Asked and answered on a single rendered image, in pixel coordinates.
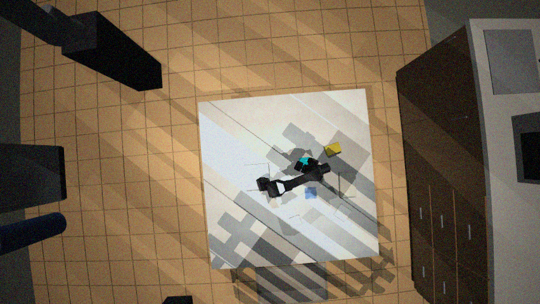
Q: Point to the yellow block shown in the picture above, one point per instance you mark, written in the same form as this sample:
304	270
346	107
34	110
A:
332	149

